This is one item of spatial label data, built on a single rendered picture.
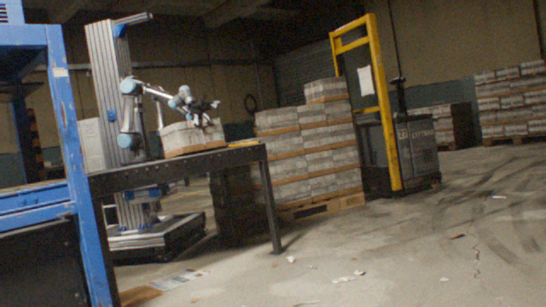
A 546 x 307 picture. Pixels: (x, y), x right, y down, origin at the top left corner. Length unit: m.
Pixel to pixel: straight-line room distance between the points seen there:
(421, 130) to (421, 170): 0.41
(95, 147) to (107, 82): 0.56
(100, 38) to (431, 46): 7.78
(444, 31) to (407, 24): 0.93
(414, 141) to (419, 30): 6.09
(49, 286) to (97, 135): 1.92
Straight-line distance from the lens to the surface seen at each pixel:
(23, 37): 2.35
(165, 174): 2.73
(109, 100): 4.04
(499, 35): 9.89
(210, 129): 3.38
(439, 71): 10.36
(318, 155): 4.29
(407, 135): 4.71
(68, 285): 2.43
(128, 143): 3.56
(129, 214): 4.03
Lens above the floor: 0.88
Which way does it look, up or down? 3 degrees down
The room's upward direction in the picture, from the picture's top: 9 degrees counter-clockwise
